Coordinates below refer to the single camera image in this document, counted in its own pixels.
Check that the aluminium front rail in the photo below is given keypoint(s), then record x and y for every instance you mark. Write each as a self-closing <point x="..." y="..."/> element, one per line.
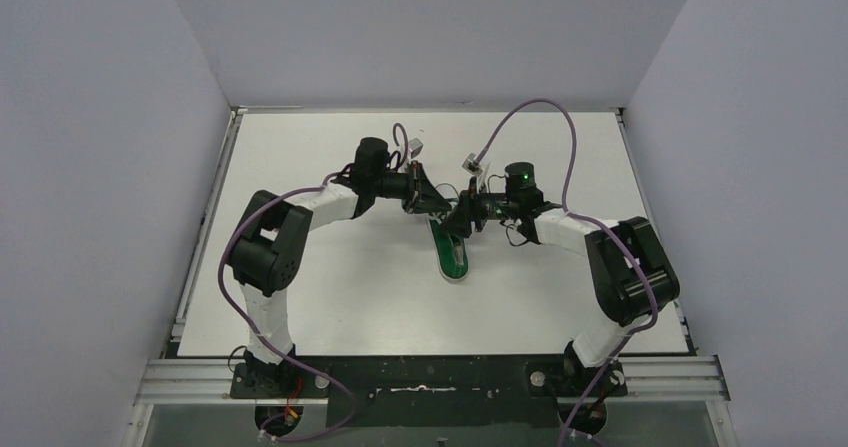
<point x="648" y="379"/>

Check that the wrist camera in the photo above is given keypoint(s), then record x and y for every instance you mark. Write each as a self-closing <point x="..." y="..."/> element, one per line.
<point x="478" y="168"/>
<point x="414" y="147"/>

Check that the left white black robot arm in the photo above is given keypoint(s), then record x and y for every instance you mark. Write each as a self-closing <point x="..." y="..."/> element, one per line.
<point x="265" y="251"/>

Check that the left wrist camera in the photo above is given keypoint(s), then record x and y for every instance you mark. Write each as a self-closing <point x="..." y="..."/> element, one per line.
<point x="414" y="147"/>

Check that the white shoelace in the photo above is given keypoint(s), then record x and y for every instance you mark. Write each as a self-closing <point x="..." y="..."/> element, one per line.
<point x="438" y="217"/>

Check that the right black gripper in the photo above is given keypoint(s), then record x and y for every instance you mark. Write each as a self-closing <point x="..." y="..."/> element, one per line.
<point x="477" y="205"/>

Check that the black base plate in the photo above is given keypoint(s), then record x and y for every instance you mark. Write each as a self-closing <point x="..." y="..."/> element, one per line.
<point x="434" y="391"/>

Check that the green canvas sneaker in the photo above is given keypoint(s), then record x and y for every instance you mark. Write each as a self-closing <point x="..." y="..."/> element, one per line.
<point x="452" y="259"/>

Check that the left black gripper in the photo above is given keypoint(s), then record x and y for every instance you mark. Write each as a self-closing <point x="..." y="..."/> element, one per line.
<point x="422" y="198"/>

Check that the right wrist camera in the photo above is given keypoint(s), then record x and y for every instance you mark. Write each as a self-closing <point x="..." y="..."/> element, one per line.
<point x="478" y="168"/>

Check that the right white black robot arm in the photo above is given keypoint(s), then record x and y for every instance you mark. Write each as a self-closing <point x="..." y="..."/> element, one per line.
<point x="631" y="274"/>

